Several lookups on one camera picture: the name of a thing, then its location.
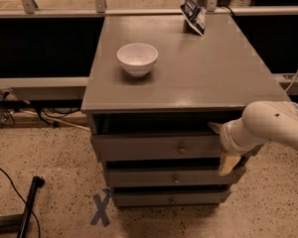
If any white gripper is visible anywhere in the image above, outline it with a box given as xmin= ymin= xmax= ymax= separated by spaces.
xmin=208 ymin=119 xmax=259 ymax=177

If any grey top drawer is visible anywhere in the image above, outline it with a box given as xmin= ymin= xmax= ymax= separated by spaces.
xmin=91 ymin=110 xmax=241 ymax=162

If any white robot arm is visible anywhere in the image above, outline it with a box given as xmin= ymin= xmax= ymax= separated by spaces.
xmin=208 ymin=101 xmax=298 ymax=177

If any grey middle drawer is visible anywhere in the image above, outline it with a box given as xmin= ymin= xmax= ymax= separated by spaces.
xmin=104 ymin=158 xmax=246 ymax=187

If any grey drawer cabinet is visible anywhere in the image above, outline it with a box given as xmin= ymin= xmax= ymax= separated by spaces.
xmin=80 ymin=14 xmax=291 ymax=209

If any white ceramic bowl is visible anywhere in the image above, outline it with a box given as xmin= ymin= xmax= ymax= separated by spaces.
xmin=116 ymin=43 xmax=158 ymax=77

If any blue white snack bag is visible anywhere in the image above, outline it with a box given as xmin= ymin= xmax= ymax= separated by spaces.
xmin=180 ymin=0 xmax=206 ymax=36

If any blue tape cross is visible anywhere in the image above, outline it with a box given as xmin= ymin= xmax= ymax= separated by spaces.
xmin=90 ymin=188 xmax=111 ymax=227

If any black stand leg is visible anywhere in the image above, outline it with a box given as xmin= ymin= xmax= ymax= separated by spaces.
xmin=0 ymin=177 xmax=45 ymax=238

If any black floor cable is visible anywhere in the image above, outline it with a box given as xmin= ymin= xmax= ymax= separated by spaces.
xmin=0 ymin=160 xmax=42 ymax=238

